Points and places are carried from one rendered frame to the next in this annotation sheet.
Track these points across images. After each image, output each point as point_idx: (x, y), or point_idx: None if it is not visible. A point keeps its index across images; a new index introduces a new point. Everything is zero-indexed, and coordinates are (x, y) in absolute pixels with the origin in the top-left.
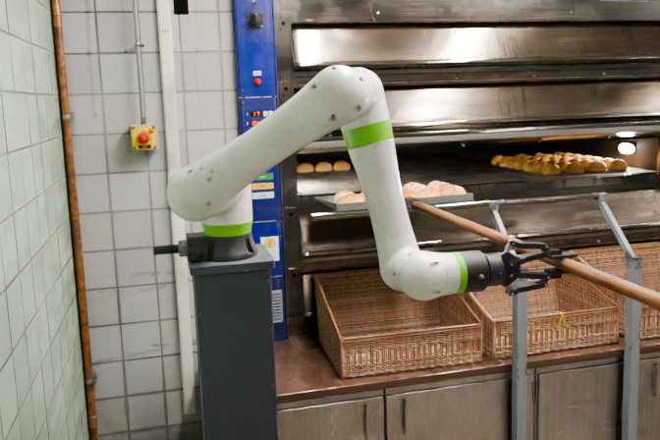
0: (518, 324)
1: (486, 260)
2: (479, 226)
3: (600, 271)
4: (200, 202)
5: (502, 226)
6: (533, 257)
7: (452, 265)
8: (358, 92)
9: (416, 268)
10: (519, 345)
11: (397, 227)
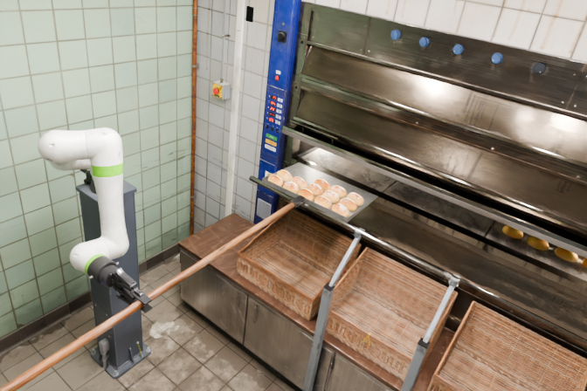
0: (317, 318)
1: (97, 270)
2: (221, 247)
3: (107, 321)
4: (51, 163)
5: (349, 251)
6: (125, 287)
7: (83, 261)
8: (45, 152)
9: (71, 251)
10: (315, 329)
11: (101, 224)
